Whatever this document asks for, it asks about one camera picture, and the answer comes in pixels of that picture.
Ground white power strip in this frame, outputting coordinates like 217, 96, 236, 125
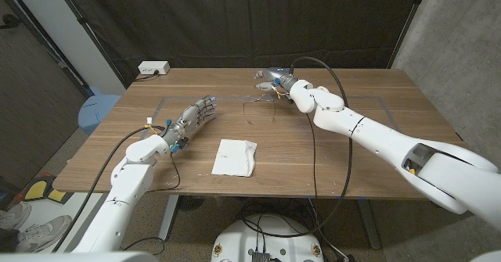
137, 60, 171, 76

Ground clear frame glasses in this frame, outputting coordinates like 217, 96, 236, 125
241, 94, 277, 125

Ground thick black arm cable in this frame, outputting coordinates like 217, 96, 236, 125
234, 56, 353, 239
52, 125, 165, 253

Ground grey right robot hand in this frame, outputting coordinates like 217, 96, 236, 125
254, 66, 294, 93

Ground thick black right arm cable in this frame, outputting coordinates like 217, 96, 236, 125
234, 56, 353, 239

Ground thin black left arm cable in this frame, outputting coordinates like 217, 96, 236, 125
148, 152, 182, 192

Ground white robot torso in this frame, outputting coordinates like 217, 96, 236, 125
0, 251, 160, 262

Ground black backdrop curtain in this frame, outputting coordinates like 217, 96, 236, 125
50, 0, 430, 87

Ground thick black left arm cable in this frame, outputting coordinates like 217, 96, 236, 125
52, 125, 165, 253

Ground white tissue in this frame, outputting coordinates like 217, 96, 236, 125
211, 138, 258, 178

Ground blue round stool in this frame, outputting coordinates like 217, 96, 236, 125
77, 93, 122, 137

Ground grey tape outline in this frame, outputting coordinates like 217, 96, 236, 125
140, 95, 398, 142

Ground yellow and black floor object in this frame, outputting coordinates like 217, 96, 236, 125
23, 174, 67, 204

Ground black backdrop stand pole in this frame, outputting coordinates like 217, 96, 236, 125
387, 0, 430, 70
52, 0, 128, 87

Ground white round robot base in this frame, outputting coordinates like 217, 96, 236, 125
210, 214, 325, 262

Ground grey sneaker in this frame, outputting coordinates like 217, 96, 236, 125
15, 214, 74, 253
0, 202, 32, 231

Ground grey table leg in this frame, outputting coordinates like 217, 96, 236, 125
157, 194, 180, 242
356, 199, 381, 250

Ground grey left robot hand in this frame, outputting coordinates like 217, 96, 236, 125
175, 95, 218, 133

